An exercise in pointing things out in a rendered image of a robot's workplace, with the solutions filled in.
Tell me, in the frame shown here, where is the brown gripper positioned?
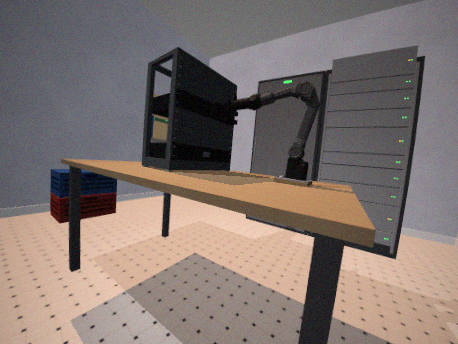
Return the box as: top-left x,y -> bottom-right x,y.
221,92 -> 241,118

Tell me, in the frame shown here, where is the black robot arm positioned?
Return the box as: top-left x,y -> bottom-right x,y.
238,81 -> 319,180

